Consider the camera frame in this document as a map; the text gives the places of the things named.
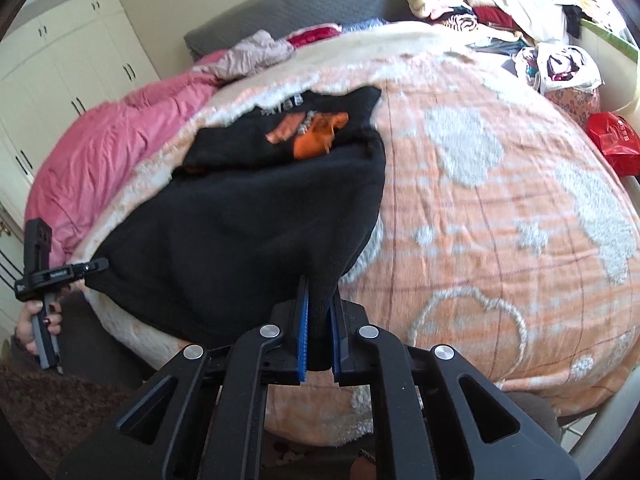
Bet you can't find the mauve crumpled garment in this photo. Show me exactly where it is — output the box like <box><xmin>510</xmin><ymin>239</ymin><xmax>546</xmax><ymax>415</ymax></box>
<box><xmin>215</xmin><ymin>30</ymin><xmax>296</xmax><ymax>81</ymax></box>

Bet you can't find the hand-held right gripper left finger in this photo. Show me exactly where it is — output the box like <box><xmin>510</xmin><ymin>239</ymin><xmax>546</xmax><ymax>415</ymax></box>
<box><xmin>55</xmin><ymin>274</ymin><xmax>311</xmax><ymax>480</ymax></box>

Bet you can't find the grey quilted headboard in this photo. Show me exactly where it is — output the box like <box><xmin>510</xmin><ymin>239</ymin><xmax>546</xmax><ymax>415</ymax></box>
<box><xmin>184</xmin><ymin>0</ymin><xmax>416</xmax><ymax>63</ymax></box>

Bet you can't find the blue patterned cloth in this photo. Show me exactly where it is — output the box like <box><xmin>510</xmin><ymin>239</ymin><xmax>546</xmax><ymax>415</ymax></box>
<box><xmin>342</xmin><ymin>18</ymin><xmax>390</xmax><ymax>35</ymax></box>

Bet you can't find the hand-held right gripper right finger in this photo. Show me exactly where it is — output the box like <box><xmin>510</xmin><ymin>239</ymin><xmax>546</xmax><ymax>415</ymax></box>
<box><xmin>330</xmin><ymin>297</ymin><xmax>583</xmax><ymax>480</ymax></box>

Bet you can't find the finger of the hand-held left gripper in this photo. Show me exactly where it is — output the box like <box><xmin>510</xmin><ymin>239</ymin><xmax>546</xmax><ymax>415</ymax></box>
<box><xmin>75</xmin><ymin>258</ymin><xmax>109</xmax><ymax>277</ymax></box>

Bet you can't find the person's left hand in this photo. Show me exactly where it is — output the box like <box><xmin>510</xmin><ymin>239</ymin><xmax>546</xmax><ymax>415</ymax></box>
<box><xmin>14</xmin><ymin>300</ymin><xmax>63</xmax><ymax>358</ymax></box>

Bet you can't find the orange and white fleece blanket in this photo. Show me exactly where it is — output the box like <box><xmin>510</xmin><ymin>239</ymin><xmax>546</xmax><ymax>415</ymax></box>
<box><xmin>75</xmin><ymin>20</ymin><xmax>640</xmax><ymax>448</ymax></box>

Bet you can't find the white bag of clothes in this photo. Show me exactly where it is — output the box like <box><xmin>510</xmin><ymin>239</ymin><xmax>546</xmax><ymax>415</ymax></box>
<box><xmin>515</xmin><ymin>44</ymin><xmax>603</xmax><ymax>96</ymax></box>

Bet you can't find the red cloth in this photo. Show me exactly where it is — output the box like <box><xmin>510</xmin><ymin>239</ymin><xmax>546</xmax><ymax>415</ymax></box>
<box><xmin>287</xmin><ymin>25</ymin><xmax>343</xmax><ymax>50</ymax></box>

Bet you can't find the cream wardrobe with black handles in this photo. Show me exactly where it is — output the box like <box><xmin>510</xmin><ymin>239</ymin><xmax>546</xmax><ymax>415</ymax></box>
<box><xmin>0</xmin><ymin>0</ymin><xmax>161</xmax><ymax>241</ymax></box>

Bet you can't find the pink duvet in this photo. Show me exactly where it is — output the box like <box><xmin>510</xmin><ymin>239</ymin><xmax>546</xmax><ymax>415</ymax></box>
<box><xmin>24</xmin><ymin>50</ymin><xmax>226</xmax><ymax>256</ymax></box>

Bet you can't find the red plastic bag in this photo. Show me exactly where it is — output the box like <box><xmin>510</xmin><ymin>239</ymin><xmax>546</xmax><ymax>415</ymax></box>
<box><xmin>586</xmin><ymin>111</ymin><xmax>640</xmax><ymax>177</ymax></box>

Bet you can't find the pile of mixed clothes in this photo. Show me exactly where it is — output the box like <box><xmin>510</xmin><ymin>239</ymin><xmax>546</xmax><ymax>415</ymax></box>
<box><xmin>405</xmin><ymin>0</ymin><xmax>631</xmax><ymax>56</ymax></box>

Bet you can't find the dark brown shaggy rug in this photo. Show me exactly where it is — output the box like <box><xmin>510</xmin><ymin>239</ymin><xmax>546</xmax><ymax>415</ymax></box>
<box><xmin>0</xmin><ymin>355</ymin><xmax>166</xmax><ymax>480</ymax></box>

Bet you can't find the pink floral pillow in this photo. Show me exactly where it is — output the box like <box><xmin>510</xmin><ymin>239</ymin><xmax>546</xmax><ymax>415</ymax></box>
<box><xmin>542</xmin><ymin>87</ymin><xmax>601</xmax><ymax>133</ymax></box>

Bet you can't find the black sweater with orange cuffs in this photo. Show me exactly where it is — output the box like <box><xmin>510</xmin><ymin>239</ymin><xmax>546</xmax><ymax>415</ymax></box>
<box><xmin>85</xmin><ymin>85</ymin><xmax>388</xmax><ymax>371</ymax></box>

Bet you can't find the dark grey bed frame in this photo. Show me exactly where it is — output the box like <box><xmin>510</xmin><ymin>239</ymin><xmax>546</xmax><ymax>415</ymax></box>
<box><xmin>60</xmin><ymin>290</ymin><xmax>561</xmax><ymax>441</ymax></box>

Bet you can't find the green and white panel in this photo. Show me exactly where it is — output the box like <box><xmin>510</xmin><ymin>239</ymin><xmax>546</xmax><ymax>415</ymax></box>
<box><xmin>580</xmin><ymin>17</ymin><xmax>640</xmax><ymax>63</ymax></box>

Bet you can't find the white ornate cabinet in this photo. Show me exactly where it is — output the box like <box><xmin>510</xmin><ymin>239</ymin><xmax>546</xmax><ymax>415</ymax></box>
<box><xmin>0</xmin><ymin>205</ymin><xmax>31</xmax><ymax>331</ymax></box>

